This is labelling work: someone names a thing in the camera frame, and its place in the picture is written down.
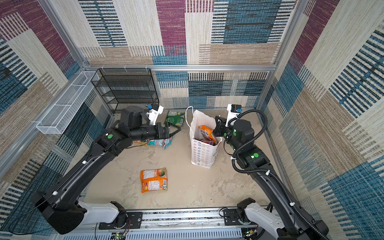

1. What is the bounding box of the black corrugated cable conduit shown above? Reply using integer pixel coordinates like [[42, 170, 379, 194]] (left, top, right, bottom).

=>
[[230, 109, 331, 240]]

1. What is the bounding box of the white paper bag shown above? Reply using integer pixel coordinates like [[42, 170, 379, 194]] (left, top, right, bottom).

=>
[[185, 106, 223, 169]]

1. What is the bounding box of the small green snack bag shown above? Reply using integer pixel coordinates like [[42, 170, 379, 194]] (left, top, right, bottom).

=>
[[165, 110, 185, 127]]

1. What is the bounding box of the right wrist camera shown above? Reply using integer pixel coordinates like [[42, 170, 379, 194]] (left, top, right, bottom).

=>
[[226, 104, 242, 127]]

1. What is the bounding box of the purple candy bag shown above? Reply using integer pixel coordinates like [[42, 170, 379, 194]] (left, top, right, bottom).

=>
[[201, 139, 217, 146]]

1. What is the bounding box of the orange snack bag near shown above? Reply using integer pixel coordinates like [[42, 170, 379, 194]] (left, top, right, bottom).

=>
[[140, 168, 168, 193]]

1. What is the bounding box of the white wire mesh basket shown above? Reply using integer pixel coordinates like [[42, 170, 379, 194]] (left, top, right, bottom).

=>
[[36, 71, 96, 135]]

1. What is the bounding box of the black wire shelf rack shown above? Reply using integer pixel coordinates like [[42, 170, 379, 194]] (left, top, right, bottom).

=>
[[91, 68, 160, 114]]

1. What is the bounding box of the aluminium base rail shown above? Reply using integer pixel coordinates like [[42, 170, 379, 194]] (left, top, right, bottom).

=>
[[49, 207, 275, 240]]

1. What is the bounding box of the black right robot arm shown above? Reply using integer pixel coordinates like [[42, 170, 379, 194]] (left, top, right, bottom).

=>
[[214, 114, 329, 240]]

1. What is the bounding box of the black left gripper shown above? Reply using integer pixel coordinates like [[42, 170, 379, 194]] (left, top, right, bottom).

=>
[[129, 122, 181, 144]]

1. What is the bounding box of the orange Fox's fruits candy bag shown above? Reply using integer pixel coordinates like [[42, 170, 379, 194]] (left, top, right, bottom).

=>
[[199, 125, 218, 143]]

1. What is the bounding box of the teal candy bag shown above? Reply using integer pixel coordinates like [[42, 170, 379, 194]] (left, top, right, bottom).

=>
[[148, 137, 174, 150]]

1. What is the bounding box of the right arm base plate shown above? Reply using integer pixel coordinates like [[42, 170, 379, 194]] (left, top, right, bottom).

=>
[[221, 208, 256, 226]]

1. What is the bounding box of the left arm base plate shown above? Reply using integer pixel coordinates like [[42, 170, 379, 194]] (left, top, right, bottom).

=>
[[98, 212, 143, 231]]

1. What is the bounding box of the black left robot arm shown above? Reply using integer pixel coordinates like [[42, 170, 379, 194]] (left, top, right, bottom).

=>
[[31, 105, 181, 235]]

